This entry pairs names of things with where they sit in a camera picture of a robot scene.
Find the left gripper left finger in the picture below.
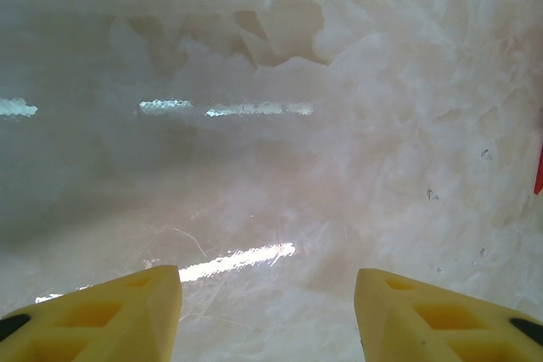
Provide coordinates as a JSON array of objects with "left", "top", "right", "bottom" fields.
[{"left": 0, "top": 265, "right": 183, "bottom": 362}]

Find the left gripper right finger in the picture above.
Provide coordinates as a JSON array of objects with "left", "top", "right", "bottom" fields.
[{"left": 355, "top": 267, "right": 543, "bottom": 362}]

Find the red paper sheet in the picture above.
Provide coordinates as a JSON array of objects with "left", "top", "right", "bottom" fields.
[{"left": 533, "top": 132, "right": 543, "bottom": 197}]

